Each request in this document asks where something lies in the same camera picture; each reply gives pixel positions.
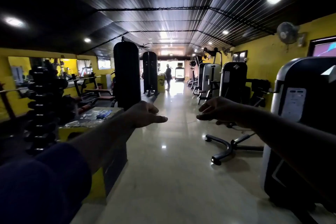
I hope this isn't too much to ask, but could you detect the person's left hand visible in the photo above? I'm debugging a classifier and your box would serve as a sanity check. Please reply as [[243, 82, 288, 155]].
[[128, 100, 168, 129]]

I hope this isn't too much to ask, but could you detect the person's right hand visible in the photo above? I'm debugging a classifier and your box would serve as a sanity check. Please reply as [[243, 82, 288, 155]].
[[196, 96, 252, 129]]

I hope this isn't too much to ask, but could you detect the blue wet wipe pack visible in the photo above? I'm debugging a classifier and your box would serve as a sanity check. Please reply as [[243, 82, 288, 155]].
[[96, 110, 113, 120]]

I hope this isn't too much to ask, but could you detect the person's left forearm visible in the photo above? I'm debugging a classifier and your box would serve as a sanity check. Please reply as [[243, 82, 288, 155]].
[[67, 112, 136, 176]]

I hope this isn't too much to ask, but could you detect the person's right forearm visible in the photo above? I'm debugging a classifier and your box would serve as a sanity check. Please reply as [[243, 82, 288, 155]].
[[244, 107, 336, 206]]

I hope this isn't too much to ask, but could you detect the person's blue shirt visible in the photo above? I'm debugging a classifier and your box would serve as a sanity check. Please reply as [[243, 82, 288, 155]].
[[0, 142, 92, 224]]

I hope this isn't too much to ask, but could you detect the yellow counter stand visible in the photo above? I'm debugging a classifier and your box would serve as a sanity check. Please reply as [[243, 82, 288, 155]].
[[157, 74, 166, 93]]

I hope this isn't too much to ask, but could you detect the black roman chair bench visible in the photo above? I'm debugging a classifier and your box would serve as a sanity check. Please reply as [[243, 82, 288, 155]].
[[204, 122, 264, 166]]

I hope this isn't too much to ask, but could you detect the grey weight machine maroon seat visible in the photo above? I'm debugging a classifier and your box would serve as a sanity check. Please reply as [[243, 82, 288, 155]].
[[197, 63, 222, 105]]

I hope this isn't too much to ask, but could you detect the tall black machine tower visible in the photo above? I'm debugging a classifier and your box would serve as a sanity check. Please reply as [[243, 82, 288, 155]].
[[113, 41, 141, 110]]

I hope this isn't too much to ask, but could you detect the white treadmill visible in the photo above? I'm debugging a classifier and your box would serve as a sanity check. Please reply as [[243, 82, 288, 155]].
[[175, 62, 185, 81]]

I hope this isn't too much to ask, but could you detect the black exercise machine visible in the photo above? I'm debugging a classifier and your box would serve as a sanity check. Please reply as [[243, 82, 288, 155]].
[[187, 56, 203, 96]]

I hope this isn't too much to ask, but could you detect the yellow box worn black top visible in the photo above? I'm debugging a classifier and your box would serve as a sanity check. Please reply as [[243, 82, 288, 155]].
[[58, 107, 128, 203]]

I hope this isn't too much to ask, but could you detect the black silver weight machine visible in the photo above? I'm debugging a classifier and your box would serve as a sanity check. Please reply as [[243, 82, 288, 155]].
[[260, 57, 336, 214]]

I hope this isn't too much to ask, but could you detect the black dumbbell rack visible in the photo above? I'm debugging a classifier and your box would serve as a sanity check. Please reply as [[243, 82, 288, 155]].
[[25, 59, 77, 155]]

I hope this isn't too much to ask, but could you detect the black framed window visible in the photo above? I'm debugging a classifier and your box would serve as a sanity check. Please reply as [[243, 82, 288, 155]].
[[307, 36, 336, 58]]

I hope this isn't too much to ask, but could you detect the black cable crossover machine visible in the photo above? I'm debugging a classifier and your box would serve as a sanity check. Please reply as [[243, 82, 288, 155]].
[[142, 51, 159, 97]]

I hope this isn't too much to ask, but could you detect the small wall window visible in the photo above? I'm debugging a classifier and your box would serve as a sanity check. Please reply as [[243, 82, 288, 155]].
[[97, 57, 111, 70]]

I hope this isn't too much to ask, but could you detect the wall mirror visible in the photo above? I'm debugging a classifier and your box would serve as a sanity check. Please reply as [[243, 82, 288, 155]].
[[8, 56, 94, 86]]

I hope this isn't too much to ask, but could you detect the large wall fan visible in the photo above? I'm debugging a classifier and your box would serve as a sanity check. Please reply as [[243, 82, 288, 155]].
[[277, 21, 300, 46]]

